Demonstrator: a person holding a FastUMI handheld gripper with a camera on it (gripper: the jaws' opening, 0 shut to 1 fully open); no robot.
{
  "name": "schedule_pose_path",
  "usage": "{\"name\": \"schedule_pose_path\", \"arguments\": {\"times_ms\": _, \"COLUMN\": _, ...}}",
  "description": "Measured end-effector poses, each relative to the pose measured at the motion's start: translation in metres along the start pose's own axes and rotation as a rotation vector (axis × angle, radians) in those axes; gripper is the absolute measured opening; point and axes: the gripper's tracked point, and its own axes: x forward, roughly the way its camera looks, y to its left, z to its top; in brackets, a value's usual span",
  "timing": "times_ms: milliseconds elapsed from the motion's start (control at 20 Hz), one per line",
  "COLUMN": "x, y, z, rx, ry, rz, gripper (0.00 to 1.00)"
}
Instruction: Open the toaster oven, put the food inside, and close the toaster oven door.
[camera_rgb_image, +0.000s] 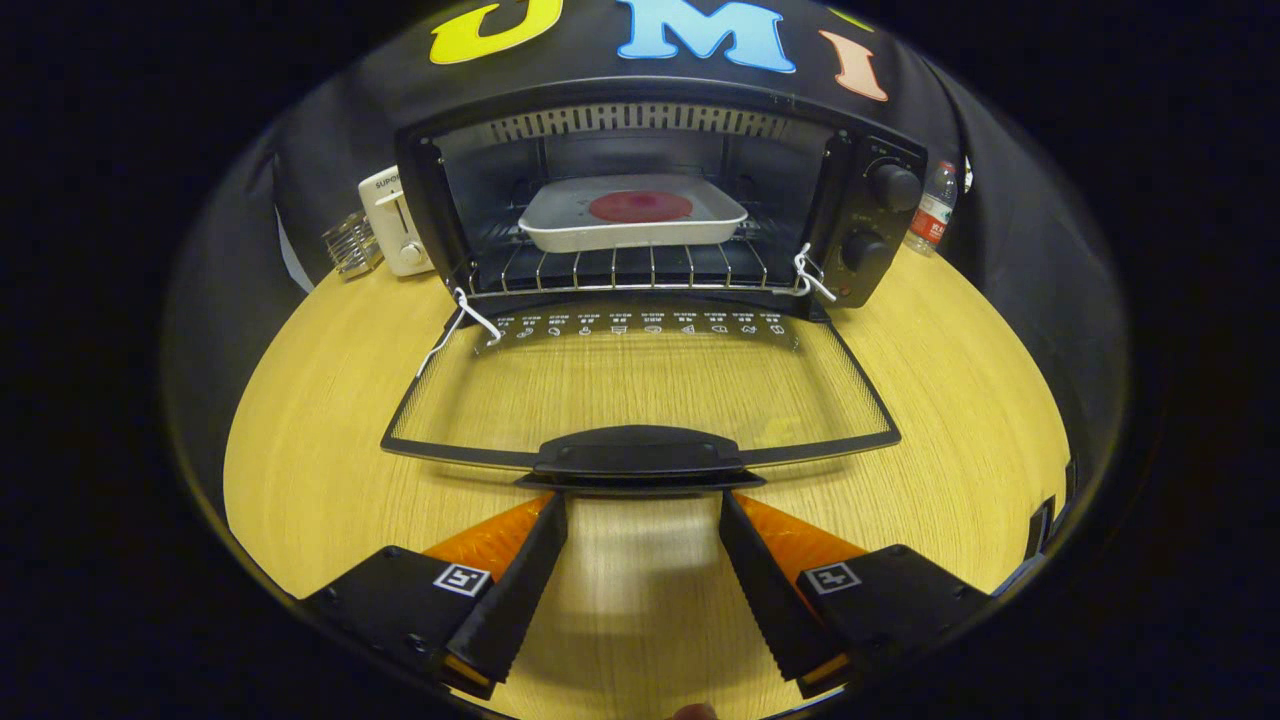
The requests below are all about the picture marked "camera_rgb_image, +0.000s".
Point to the pink ham slice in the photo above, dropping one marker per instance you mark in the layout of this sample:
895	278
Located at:
640	207

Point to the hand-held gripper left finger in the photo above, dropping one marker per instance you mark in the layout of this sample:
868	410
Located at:
520	600

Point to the white bread toaster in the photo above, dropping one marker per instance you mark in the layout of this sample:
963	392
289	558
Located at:
395	235

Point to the black toaster oven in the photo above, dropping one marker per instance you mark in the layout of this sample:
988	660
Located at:
860	220

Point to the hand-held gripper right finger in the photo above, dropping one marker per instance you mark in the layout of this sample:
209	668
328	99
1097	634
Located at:
765	600

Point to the white square dish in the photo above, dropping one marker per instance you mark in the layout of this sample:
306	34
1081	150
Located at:
560	225

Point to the red label plastic water bottle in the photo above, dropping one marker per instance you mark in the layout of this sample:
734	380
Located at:
932	215

